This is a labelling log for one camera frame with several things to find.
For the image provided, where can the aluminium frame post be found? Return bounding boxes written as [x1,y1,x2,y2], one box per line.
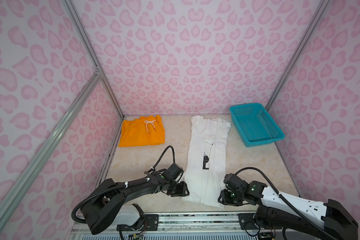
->
[265,0,332,112]
[61,0,124,120]

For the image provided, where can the aluminium frame post right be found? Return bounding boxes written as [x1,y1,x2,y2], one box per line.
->
[265,0,332,112]

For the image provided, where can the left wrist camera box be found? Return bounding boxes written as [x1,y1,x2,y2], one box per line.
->
[163,163,184,182]

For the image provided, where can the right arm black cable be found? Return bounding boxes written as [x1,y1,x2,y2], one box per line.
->
[235,166,340,240]

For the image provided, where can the aluminium diagonal frame bar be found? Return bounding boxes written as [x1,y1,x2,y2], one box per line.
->
[0,70,103,238]

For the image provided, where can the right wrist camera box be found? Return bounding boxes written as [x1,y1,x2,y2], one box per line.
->
[224,174,249,193]

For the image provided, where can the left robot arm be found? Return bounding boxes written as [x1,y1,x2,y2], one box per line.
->
[71,172,190,235]

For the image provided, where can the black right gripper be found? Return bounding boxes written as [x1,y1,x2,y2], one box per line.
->
[214,189,244,209]

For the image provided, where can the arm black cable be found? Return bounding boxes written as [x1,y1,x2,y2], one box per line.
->
[235,166,340,240]
[71,145,176,240]

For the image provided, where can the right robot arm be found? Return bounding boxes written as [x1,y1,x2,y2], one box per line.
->
[218,174,359,240]

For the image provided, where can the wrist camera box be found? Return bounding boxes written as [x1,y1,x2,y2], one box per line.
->
[224,174,249,193]
[163,163,184,182]

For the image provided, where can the white drawstring cord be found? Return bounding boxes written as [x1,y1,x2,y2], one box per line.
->
[143,118,157,134]

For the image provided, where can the white patterned garment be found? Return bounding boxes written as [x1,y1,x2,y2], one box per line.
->
[182,116,231,208]

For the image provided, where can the orange shorts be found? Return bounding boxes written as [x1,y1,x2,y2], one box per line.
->
[119,115,166,147]

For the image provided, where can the teal plastic laundry basket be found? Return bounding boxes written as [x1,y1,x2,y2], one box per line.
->
[230,103,285,148]

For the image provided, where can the aluminium frame post left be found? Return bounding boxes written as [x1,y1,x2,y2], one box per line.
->
[61,0,124,120]

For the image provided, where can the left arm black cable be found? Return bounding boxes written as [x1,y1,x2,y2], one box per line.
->
[71,145,176,240]

